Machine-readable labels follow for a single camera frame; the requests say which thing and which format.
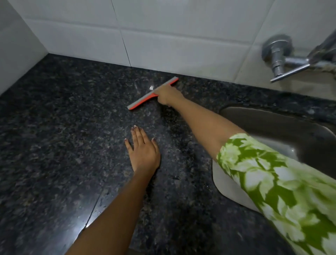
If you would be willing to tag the person's left hand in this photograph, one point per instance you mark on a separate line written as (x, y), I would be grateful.
(145, 155)

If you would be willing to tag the person's right hand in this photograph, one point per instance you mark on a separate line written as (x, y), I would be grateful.
(168, 95)

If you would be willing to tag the person's left little finger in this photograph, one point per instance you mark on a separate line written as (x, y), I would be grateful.
(155, 144)

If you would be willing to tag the person's left middle finger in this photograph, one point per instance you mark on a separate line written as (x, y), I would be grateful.
(136, 133)

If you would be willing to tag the person's left thumb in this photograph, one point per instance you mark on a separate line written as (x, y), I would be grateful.
(129, 145)

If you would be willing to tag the orange and grey squeegee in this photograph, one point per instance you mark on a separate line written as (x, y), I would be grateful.
(147, 97)

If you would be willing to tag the person's right forearm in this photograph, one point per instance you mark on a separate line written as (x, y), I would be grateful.
(206, 123)

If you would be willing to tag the person's left forearm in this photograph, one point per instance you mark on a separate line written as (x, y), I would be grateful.
(112, 214)

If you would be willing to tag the stainless steel sink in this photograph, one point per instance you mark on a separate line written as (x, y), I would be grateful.
(283, 136)

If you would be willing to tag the green floral sleeve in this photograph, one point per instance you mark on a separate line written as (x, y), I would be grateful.
(280, 194)

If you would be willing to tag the chrome wall tap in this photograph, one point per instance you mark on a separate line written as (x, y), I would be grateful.
(291, 57)

